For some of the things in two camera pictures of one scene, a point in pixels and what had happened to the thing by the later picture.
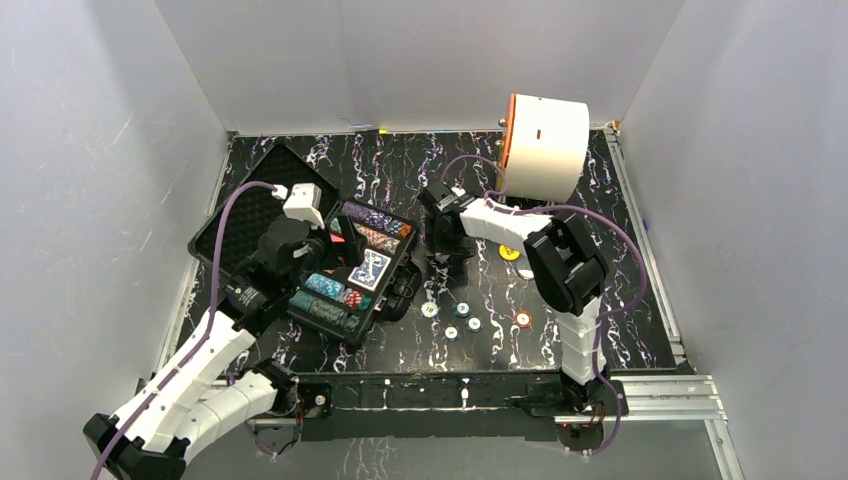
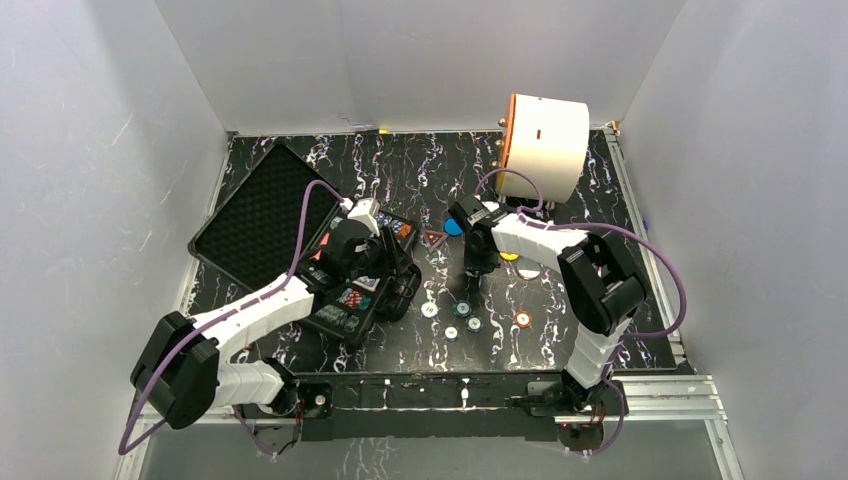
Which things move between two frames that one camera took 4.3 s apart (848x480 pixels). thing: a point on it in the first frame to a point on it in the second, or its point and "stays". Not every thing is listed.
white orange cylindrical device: [544, 146] stays
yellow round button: [508, 253] stays
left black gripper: [337, 245] to [387, 266]
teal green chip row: [323, 310] stays
